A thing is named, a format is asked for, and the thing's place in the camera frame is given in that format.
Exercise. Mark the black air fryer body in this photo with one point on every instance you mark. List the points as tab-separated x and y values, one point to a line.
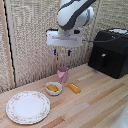
117	50

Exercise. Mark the yellow food block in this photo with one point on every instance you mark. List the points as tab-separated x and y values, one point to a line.
74	88

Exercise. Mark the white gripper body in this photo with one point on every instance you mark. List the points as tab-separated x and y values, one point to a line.
64	39

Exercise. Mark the yellow food in bowl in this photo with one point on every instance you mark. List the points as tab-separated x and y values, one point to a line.
53	88

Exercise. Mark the wide woven screen panel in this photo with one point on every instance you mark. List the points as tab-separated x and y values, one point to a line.
33	40

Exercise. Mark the narrow woven screen panel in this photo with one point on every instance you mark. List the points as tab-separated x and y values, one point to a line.
83	53

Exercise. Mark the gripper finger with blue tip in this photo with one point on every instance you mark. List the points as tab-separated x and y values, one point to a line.
69	52
55	52

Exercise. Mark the pink cup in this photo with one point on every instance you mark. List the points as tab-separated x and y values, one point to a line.
62	75

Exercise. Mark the white floral rim plate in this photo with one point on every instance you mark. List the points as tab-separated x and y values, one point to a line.
28	107

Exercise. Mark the white rounded object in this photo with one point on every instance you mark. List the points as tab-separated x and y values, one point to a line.
122	120

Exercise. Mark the small white bowl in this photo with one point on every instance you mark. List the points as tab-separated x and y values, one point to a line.
54	93

